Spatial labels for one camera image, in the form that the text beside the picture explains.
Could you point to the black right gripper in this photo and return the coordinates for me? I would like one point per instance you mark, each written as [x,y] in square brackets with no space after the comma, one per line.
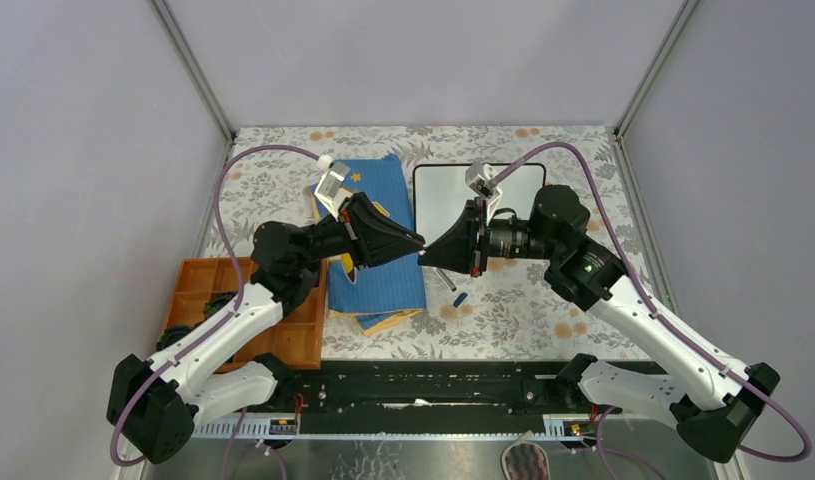
[458,249]

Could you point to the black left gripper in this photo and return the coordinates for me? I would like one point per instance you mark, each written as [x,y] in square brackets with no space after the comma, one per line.
[382,238]

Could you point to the white whiteboard marker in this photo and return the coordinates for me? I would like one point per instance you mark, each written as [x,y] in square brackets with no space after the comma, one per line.
[446,279]

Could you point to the blue marker cap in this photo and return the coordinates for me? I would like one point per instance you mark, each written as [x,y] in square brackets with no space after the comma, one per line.
[459,299]

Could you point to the black framed whiteboard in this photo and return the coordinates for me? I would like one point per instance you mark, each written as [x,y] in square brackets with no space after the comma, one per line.
[440,192]

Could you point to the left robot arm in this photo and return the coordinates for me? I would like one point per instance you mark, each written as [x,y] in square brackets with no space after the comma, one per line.
[155,404]

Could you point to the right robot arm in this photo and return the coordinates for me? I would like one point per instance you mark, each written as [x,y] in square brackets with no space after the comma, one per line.
[709,397]

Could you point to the blue cartoon cloth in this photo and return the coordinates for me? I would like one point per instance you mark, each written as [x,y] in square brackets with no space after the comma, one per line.
[380,296]

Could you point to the floral tablecloth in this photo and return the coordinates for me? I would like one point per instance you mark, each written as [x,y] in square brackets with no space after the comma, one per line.
[510,312]

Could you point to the orange wooden compartment tray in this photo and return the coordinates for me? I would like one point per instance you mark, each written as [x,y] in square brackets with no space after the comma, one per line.
[204,285]

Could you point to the striped object at bottom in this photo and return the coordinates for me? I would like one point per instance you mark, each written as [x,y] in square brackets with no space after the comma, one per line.
[525,460]

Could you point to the black roll in tray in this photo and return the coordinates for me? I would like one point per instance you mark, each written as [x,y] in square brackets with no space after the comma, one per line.
[171,335]

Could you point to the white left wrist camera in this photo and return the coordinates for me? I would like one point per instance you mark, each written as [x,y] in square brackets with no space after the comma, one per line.
[330,190]

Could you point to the black mounting rail base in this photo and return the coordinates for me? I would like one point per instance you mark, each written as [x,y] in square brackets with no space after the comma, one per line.
[414,400]

